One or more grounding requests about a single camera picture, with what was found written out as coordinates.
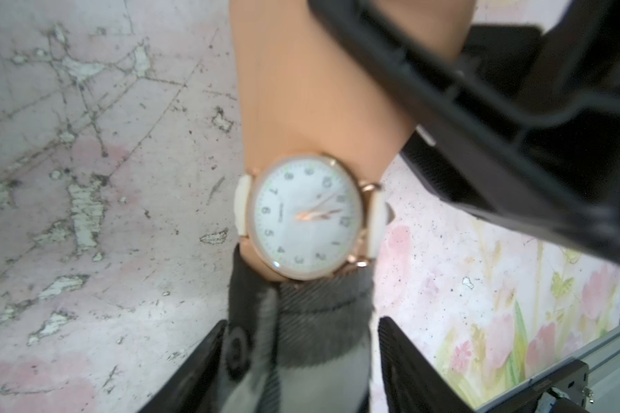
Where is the black white checkered sleeve forearm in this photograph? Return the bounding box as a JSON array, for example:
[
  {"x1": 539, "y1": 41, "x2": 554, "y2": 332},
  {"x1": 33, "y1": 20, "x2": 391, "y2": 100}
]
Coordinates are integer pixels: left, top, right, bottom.
[{"x1": 211, "y1": 251, "x2": 374, "y2": 412}]

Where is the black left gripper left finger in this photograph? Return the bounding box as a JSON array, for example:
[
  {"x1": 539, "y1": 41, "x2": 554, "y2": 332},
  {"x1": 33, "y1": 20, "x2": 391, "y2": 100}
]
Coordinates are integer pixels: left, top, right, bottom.
[{"x1": 139, "y1": 320, "x2": 227, "y2": 413}]

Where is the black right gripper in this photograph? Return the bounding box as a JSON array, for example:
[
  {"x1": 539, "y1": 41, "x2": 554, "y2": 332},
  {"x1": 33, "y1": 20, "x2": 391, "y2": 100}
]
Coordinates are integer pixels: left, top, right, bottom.
[{"x1": 309, "y1": 1, "x2": 620, "y2": 265}]

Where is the mannequin hand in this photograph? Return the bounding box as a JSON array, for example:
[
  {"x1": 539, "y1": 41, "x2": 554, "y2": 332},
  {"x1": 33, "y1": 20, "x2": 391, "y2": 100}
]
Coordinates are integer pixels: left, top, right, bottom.
[{"x1": 229, "y1": 0, "x2": 477, "y2": 282}]

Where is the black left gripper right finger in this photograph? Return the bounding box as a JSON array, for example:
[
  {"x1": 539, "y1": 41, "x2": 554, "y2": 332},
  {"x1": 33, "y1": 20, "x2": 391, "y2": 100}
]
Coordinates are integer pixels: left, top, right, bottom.
[{"x1": 377, "y1": 317, "x2": 473, "y2": 413}]

